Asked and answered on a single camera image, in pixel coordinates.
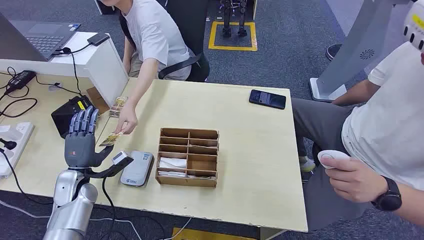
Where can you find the black wristwatch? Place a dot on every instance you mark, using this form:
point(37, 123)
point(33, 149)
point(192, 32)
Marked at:
point(389, 195)

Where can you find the small black hard drive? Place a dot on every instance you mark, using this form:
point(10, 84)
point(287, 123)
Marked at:
point(98, 38)

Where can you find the person's right forearm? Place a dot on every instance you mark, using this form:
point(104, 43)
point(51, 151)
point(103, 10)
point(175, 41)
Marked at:
point(357, 94)

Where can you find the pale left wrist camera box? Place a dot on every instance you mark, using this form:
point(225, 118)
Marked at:
point(119, 157)

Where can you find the black box yellow label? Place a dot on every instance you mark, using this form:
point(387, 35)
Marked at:
point(64, 119)

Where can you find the white oval remote controller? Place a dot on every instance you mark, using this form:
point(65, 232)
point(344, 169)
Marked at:
point(333, 155)

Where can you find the dark grey laptop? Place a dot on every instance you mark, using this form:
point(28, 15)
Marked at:
point(43, 36)

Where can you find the patterned card stack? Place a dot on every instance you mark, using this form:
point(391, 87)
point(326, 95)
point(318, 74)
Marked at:
point(118, 106)

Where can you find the black power adapter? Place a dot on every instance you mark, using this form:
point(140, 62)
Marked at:
point(21, 79)

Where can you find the brown cardboard piece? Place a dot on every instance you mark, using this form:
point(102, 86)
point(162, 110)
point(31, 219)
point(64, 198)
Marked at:
point(99, 101)

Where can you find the white desk partition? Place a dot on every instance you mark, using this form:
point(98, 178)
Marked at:
point(102, 66)

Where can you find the black power plug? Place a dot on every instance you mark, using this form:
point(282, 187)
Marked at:
point(8, 144)

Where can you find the black smartphone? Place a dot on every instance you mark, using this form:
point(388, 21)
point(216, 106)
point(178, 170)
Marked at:
point(266, 99)

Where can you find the black robot legs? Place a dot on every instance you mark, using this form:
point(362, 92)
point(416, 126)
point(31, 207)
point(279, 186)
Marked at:
point(227, 20)

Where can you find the black shoe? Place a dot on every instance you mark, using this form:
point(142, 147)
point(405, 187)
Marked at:
point(333, 51)

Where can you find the grey card reader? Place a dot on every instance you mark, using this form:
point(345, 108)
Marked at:
point(137, 170)

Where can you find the person's left hand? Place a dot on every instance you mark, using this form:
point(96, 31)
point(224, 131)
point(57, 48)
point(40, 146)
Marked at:
point(127, 119)
point(354, 182)

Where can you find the person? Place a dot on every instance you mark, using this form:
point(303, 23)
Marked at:
point(391, 132)
point(155, 30)

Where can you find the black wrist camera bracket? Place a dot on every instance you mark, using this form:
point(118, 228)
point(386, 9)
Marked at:
point(112, 170)

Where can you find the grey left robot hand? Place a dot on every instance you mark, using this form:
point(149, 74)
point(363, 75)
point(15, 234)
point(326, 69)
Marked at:
point(79, 149)

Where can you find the white power strip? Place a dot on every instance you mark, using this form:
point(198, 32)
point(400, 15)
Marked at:
point(20, 132)

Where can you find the patterned ID card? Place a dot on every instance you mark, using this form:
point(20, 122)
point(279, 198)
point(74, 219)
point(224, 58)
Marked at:
point(109, 140)

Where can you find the person's left forearm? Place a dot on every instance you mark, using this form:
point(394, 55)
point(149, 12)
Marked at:
point(140, 87)
point(414, 205)

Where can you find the black office chair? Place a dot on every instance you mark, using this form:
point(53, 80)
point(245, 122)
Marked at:
point(192, 20)

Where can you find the wooden compartment organizer box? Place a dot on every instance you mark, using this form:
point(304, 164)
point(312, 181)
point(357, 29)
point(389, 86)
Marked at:
point(202, 162)

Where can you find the grey pedestal stand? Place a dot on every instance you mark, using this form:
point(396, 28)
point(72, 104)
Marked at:
point(357, 39)

